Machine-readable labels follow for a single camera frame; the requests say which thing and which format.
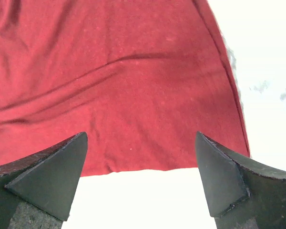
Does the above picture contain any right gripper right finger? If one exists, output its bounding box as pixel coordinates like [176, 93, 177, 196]
[195, 132, 286, 229]

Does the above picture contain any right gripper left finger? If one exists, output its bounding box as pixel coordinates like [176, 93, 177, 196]
[0, 132, 88, 229]

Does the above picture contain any dark red t-shirt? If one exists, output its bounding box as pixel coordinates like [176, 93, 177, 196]
[0, 0, 250, 176]

